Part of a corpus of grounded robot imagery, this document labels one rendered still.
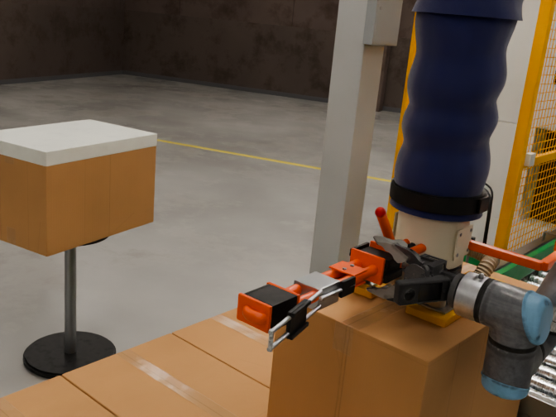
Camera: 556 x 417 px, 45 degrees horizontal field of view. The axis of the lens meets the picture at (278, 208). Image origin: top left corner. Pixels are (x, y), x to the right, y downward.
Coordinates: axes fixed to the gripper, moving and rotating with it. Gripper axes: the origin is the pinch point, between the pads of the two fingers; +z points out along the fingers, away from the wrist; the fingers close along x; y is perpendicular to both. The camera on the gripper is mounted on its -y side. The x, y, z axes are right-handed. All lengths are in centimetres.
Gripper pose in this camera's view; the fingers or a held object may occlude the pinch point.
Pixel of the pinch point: (370, 264)
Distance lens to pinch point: 144.3
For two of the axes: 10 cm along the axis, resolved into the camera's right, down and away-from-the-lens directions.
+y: 6.4, -1.6, 7.5
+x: 0.9, -9.6, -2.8
